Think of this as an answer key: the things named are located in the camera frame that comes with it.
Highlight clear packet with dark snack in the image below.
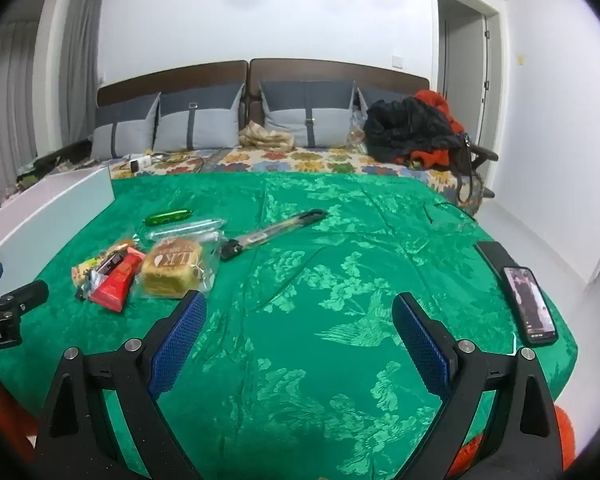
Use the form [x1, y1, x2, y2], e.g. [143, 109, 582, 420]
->
[145, 217, 228, 246]

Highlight white door frame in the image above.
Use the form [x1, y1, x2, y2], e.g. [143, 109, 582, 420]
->
[428, 0, 511, 201]

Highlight green patterned tablecloth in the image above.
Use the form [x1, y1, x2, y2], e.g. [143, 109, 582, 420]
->
[0, 172, 578, 480]

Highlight black smartphone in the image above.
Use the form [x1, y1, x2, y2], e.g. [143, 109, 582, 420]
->
[475, 241, 521, 286]

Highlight long black packaged tool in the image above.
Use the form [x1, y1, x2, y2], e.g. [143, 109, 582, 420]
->
[220, 208, 328, 262]

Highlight orange-red garment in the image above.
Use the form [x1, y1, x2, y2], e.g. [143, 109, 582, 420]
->
[410, 90, 466, 168]

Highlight black jacket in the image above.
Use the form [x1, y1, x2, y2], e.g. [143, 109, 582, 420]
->
[364, 96, 463, 163]

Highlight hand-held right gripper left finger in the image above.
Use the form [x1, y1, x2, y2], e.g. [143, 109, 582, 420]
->
[32, 290, 208, 480]

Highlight clear plastic bag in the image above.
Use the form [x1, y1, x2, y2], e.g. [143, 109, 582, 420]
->
[350, 107, 368, 153]

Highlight green pickle toy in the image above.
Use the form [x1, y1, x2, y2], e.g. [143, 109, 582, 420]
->
[145, 208, 195, 225]

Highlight clear frame glasses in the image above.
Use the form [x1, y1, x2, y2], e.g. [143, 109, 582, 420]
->
[422, 200, 481, 231]

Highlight brown headboard panel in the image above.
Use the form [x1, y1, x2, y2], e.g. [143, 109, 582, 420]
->
[96, 60, 251, 111]
[247, 58, 431, 121]

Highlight grey curtain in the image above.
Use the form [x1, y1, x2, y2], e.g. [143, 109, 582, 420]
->
[60, 0, 106, 146]

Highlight red snack packet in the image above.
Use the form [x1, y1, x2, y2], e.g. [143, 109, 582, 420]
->
[89, 252, 146, 313]

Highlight brown bag with strap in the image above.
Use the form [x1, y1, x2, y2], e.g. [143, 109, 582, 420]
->
[447, 132, 481, 206]

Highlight beige folded blanket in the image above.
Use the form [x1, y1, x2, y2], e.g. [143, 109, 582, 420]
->
[237, 121, 296, 150]

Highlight sheer white curtain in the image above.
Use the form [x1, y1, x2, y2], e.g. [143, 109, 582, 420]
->
[0, 20, 41, 201]

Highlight smartphone with lit screen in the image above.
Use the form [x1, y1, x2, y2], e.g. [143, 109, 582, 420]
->
[502, 266, 559, 346]

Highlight yellow printed snack packet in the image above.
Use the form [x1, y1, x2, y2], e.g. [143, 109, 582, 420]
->
[71, 240, 141, 286]

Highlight dark cloth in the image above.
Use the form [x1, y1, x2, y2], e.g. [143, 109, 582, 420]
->
[15, 139, 93, 183]

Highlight black chair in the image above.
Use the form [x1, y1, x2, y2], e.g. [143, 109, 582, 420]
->
[467, 141, 500, 198]

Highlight white cardboard box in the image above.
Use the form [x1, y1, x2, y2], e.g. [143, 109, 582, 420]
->
[0, 166, 116, 261]

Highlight black snack packet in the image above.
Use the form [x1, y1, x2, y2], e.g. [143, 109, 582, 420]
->
[76, 254, 126, 302]

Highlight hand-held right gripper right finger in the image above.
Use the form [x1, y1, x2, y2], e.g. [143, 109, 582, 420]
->
[391, 292, 563, 480]

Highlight bread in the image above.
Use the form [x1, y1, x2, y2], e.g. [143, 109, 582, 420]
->
[132, 235, 221, 301]

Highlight grey two-tone pillow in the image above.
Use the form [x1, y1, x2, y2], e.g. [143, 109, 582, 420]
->
[356, 87, 416, 116]
[152, 82, 245, 153]
[91, 92, 162, 160]
[259, 80, 356, 149]

